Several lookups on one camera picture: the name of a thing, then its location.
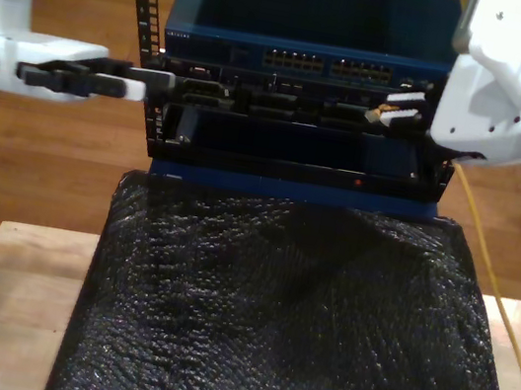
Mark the black open rack chassis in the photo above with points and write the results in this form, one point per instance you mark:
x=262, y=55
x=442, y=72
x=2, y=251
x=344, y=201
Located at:
x=295, y=168

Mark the black bubble wrap mat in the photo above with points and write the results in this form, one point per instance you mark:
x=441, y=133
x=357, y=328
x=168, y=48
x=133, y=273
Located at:
x=288, y=360

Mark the blue network switch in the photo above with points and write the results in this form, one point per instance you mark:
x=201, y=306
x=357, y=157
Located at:
x=320, y=15

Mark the black rack server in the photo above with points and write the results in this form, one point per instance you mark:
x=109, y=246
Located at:
x=276, y=102

